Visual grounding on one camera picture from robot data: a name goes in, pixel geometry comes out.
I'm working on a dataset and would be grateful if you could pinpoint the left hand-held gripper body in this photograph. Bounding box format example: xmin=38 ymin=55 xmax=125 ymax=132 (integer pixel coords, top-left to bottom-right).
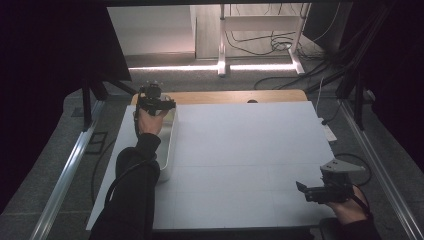
xmin=134 ymin=81 xmax=168 ymax=117

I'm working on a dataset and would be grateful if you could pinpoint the aluminium rail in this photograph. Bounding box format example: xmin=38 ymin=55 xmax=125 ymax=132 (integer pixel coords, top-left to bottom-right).
xmin=339 ymin=99 xmax=424 ymax=240
xmin=29 ymin=99 xmax=106 ymax=240

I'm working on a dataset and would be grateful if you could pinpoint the white table mat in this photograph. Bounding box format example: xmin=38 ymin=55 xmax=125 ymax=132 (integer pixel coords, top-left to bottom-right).
xmin=85 ymin=101 xmax=336 ymax=232

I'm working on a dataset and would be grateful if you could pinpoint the white plastic bin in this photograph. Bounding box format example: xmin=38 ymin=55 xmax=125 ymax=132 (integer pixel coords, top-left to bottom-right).
xmin=155 ymin=94 xmax=180 ymax=183

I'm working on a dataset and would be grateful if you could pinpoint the hand-held gripper cable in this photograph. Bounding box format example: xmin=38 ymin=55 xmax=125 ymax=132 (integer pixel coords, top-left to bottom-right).
xmin=351 ymin=183 xmax=372 ymax=218
xmin=103 ymin=96 xmax=158 ymax=208

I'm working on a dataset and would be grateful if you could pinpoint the right hand-held gripper cable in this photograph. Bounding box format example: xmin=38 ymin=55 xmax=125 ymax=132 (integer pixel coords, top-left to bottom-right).
xmin=351 ymin=183 xmax=372 ymax=218

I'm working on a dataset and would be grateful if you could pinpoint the person's left hand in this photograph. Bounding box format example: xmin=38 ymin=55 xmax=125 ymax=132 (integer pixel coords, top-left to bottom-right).
xmin=137 ymin=107 xmax=170 ymax=137

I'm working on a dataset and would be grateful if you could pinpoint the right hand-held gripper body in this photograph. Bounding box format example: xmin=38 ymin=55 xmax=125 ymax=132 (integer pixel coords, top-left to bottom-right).
xmin=304 ymin=158 xmax=366 ymax=205

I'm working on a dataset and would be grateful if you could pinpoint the black floor cable bundle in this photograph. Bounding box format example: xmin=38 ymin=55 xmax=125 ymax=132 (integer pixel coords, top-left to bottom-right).
xmin=223 ymin=3 xmax=344 ymax=91

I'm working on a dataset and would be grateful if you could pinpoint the person's right hand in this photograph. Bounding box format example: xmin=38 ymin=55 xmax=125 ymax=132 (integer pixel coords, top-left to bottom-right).
xmin=325 ymin=185 xmax=371 ymax=226

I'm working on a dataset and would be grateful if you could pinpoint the black metal stand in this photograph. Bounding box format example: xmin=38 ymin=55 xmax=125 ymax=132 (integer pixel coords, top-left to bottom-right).
xmin=334 ymin=3 xmax=398 ymax=132
xmin=81 ymin=73 xmax=138 ymax=132

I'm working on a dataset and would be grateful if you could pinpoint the black curtain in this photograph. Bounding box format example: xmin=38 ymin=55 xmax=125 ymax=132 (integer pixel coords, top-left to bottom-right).
xmin=336 ymin=0 xmax=424 ymax=164
xmin=0 ymin=0 xmax=132 ymax=214

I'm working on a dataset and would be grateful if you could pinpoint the left hand-held gripper cable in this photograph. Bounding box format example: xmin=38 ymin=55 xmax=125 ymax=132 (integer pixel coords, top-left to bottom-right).
xmin=103 ymin=96 xmax=158 ymax=208

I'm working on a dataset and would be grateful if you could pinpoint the white cable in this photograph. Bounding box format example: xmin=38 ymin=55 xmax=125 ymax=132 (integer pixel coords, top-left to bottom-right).
xmin=314 ymin=76 xmax=326 ymax=115

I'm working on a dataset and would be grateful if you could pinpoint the white metal desk frame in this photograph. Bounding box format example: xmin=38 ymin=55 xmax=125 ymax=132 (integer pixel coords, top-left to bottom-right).
xmin=217 ymin=3 xmax=306 ymax=78

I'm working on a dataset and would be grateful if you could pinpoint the thin black floor cable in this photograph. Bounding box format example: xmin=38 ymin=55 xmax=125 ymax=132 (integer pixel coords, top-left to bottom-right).
xmin=90 ymin=139 xmax=116 ymax=208

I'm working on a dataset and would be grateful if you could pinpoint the white cabinet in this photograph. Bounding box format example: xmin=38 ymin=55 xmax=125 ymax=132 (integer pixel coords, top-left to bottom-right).
xmin=107 ymin=4 xmax=197 ymax=57

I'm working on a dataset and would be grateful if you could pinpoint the wooden table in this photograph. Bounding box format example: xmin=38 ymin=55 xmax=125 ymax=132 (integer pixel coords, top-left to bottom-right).
xmin=130 ymin=89 xmax=309 ymax=106

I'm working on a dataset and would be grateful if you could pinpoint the dark floor socket frame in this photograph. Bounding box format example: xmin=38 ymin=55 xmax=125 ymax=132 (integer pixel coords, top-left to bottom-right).
xmin=84 ymin=131 xmax=109 ymax=155

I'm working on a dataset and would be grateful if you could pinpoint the white power strip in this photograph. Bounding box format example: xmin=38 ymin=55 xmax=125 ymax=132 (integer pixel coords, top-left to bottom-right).
xmin=318 ymin=117 xmax=338 ymax=144

